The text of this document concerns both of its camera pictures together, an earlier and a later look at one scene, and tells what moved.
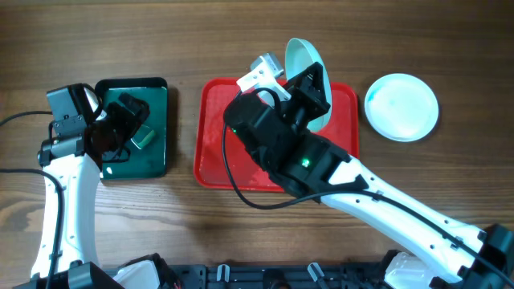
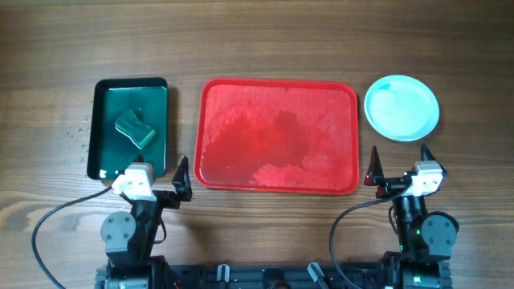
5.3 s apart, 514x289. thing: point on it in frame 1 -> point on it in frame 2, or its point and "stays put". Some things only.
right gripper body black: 299,106 -> 389,188
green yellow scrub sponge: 142,136 stays put
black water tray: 149,161 stays put
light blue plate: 300,55 -> 401,108
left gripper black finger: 136,107 -> 181,181
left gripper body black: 117,125 -> 166,199
